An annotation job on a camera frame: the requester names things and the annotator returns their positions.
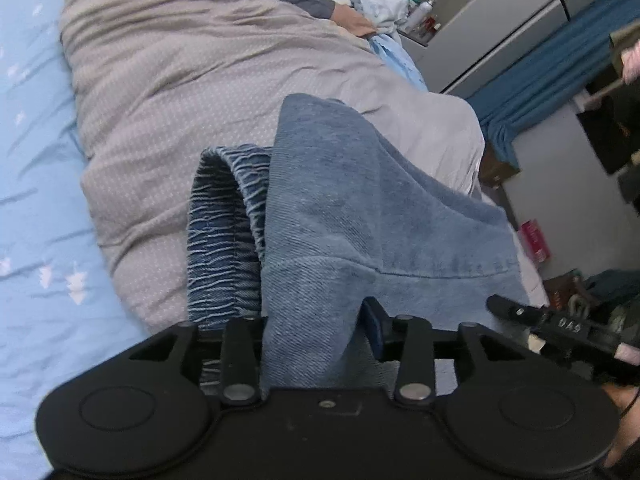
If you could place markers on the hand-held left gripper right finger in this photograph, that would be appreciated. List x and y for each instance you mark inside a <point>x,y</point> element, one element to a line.
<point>375,332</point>

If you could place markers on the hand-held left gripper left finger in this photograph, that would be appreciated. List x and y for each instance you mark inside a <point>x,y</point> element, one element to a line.
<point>240,350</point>

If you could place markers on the group of small bottles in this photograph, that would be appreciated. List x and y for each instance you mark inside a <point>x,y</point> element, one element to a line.
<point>429,25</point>

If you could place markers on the blue denim pants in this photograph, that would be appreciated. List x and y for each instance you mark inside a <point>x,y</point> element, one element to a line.
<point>350,200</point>

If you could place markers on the blue curtain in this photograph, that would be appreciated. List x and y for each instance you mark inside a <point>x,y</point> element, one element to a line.
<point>550,70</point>

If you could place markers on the dark hanging clothes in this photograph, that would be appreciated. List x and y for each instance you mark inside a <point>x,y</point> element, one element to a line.
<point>617,135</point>

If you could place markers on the red box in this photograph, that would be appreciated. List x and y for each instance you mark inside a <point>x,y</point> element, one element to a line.
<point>534,241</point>

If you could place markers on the pink cloth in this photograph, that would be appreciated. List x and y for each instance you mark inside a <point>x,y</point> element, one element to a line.
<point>632,62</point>

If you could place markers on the teal cloth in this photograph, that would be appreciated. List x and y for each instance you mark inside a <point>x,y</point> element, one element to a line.
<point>615,285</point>

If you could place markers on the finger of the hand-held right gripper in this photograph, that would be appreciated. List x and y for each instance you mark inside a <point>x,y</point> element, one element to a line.
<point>510,310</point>

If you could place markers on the grey patchwork quilt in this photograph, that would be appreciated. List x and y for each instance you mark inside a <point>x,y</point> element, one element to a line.
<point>175,85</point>

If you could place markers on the white spray can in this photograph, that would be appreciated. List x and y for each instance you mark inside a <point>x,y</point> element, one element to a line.
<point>420,14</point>

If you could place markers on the light blue crumpled cloth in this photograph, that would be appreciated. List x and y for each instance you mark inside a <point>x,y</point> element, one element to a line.
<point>380,7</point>

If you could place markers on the brown box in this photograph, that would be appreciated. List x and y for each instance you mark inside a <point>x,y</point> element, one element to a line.
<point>497,165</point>

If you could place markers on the person's right forearm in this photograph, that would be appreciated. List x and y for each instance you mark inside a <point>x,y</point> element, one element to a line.
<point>625,435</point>

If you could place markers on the grey white wardrobe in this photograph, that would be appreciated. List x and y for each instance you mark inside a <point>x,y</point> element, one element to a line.
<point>500,20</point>

